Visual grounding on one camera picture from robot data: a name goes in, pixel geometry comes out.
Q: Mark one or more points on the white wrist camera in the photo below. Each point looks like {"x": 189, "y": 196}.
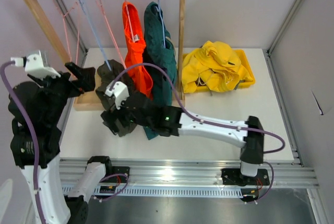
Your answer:
{"x": 118, "y": 91}
{"x": 36, "y": 65}

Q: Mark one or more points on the yellow shorts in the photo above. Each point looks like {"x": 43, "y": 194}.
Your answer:
{"x": 215, "y": 65}

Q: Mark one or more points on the grey shorts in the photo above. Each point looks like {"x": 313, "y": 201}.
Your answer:
{"x": 235, "y": 88}

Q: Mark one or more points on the dark green shorts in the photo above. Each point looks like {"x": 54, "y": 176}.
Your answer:
{"x": 156, "y": 54}

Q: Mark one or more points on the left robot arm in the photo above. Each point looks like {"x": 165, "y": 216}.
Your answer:
{"x": 37, "y": 106}

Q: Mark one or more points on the light blue wire hanger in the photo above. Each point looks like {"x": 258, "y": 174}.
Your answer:
{"x": 85, "y": 10}

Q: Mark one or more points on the yellow plastic tray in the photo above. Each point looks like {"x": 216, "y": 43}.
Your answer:
{"x": 245, "y": 83}

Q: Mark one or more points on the olive green shorts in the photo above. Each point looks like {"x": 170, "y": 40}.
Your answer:
{"x": 109, "y": 83}

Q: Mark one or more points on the pink wire hanger olive shorts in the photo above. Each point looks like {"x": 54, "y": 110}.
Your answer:
{"x": 101, "y": 7}

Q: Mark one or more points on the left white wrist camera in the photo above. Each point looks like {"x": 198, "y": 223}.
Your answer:
{"x": 36, "y": 65}

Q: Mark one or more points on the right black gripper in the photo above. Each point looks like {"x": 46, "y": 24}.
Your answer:
{"x": 109, "y": 117}

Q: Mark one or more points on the slotted cable duct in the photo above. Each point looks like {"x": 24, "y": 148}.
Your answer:
{"x": 219, "y": 191}

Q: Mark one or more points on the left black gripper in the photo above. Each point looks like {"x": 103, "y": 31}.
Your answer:
{"x": 85, "y": 75}

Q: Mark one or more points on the blue wire hanger green shorts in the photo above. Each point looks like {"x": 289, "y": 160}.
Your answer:
{"x": 162, "y": 24}

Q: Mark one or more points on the pink wire hanger orange shorts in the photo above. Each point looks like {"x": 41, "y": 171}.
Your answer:
{"x": 130, "y": 23}

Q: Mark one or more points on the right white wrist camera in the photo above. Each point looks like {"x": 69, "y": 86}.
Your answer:
{"x": 118, "y": 91}

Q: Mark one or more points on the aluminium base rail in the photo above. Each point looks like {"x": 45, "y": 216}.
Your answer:
{"x": 208, "y": 174}

